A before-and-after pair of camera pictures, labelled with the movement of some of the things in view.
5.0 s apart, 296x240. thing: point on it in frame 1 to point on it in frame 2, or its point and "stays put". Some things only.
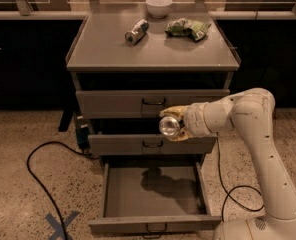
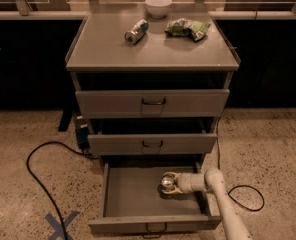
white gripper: (194, 120) to (184, 183)
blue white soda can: (134, 36) stays put
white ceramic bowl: (158, 7) stays put
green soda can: (169, 126) to (167, 181)
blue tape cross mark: (53, 222) stays put
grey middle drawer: (120, 144) stays put
